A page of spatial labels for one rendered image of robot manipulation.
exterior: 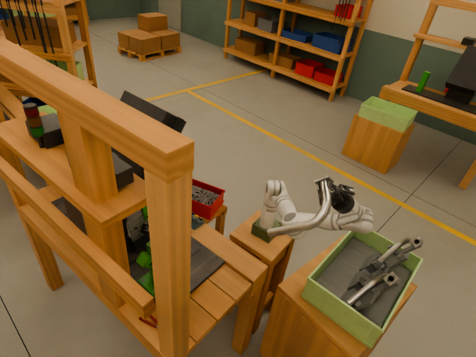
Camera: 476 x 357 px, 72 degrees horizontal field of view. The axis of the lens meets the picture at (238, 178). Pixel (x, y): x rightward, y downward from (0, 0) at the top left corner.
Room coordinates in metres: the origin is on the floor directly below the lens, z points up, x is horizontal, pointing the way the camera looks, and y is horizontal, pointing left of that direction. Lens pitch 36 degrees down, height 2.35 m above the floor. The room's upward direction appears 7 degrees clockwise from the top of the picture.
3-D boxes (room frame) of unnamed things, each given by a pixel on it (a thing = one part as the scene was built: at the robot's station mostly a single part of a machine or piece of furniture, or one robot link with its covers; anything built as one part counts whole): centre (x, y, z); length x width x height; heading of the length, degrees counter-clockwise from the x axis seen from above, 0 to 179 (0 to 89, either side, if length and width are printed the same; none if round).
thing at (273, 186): (1.49, -0.21, 1.18); 0.09 x 0.09 x 0.17; 8
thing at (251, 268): (1.56, 0.42, 0.82); 1.50 x 0.14 x 0.15; 55
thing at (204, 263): (1.33, 0.58, 0.89); 1.10 x 0.42 x 0.02; 55
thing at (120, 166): (0.98, 0.47, 1.59); 0.15 x 0.07 x 0.07; 55
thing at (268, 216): (1.49, -0.21, 1.02); 0.09 x 0.09 x 0.17; 66
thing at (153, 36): (7.68, 2.38, 0.37); 1.20 x 0.80 x 0.74; 148
